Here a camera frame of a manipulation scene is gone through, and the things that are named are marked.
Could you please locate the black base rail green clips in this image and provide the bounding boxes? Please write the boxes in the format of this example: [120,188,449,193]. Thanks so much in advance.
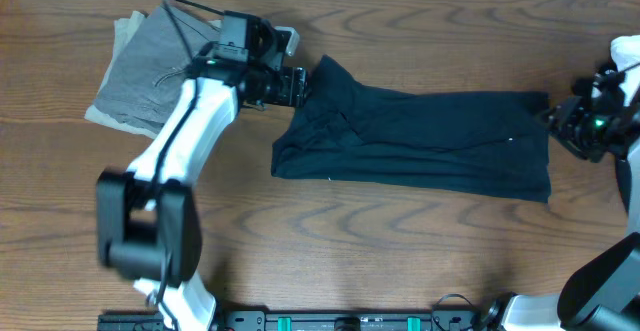
[96,290,505,331]

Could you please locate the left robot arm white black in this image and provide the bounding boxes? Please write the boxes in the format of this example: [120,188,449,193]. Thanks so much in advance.
[96,56,309,330]

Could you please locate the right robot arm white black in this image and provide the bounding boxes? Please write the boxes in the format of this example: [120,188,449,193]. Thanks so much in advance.
[485,96,639,331]

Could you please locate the folded beige garment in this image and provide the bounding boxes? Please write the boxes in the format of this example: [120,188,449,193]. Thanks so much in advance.
[83,10,224,139]

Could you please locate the black t-shirt white logo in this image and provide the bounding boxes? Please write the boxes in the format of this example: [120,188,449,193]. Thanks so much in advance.
[271,56,551,203]

